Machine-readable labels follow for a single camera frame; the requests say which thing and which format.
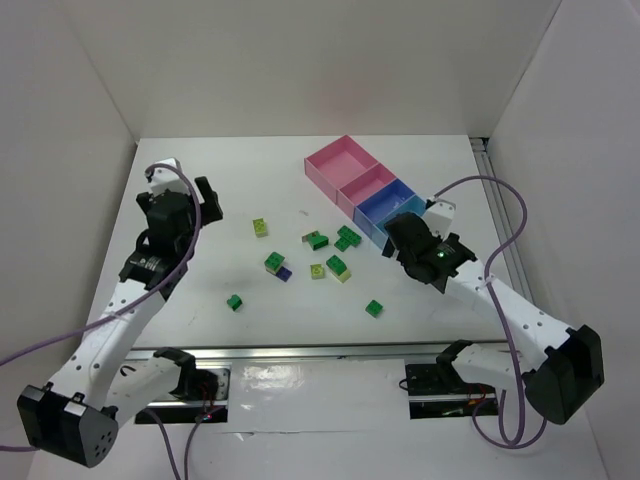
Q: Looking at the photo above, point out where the green long lego plate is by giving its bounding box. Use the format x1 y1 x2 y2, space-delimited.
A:
334 225 362 252

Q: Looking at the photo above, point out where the lime lego brick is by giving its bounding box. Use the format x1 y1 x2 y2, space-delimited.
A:
252 218 268 238

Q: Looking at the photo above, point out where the green on yellow lego stack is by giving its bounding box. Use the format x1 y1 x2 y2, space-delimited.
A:
326 255 351 283

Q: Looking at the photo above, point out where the green square lego brick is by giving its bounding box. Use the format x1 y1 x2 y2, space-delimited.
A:
365 300 384 318

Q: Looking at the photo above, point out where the green slope lego with white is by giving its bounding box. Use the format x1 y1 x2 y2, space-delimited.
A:
302 231 329 251

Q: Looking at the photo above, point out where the lime lego with flower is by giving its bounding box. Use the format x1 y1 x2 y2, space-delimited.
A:
310 264 325 280

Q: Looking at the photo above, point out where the small green slope lego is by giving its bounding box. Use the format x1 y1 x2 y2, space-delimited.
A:
226 294 243 311

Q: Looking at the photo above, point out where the purple lego plate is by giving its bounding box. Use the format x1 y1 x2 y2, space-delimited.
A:
276 267 292 282

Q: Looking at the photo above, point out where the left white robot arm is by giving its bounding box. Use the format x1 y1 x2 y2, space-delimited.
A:
17 175 223 468

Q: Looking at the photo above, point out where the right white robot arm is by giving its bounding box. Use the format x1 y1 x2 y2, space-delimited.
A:
383 213 604 425

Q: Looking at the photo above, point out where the light blue bin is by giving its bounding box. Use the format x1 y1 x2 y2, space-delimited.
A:
372 195 425 254

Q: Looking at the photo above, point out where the small pink bin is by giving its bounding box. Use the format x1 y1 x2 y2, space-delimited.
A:
336 163 396 220

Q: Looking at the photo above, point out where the large pink bin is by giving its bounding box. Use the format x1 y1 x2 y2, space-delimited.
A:
304 135 378 204

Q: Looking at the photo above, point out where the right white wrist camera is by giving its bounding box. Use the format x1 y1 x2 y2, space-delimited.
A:
422 197 456 239

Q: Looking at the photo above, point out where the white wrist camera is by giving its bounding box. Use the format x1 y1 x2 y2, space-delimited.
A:
145 158 188 197
422 197 456 239

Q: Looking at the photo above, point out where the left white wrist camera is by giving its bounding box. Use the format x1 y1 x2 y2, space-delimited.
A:
145 158 188 197

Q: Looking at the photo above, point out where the front aluminium rail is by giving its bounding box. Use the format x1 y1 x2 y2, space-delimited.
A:
122 340 509 362

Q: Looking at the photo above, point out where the aluminium rail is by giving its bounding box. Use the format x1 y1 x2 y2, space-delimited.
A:
122 340 509 362
469 137 533 301

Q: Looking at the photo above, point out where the right side aluminium rail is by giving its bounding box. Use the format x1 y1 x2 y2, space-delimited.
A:
469 137 533 301

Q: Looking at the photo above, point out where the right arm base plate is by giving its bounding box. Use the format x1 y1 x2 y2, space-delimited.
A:
398 363 498 420

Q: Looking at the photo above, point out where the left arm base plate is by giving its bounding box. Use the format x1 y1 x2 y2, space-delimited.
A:
147 365 231 425

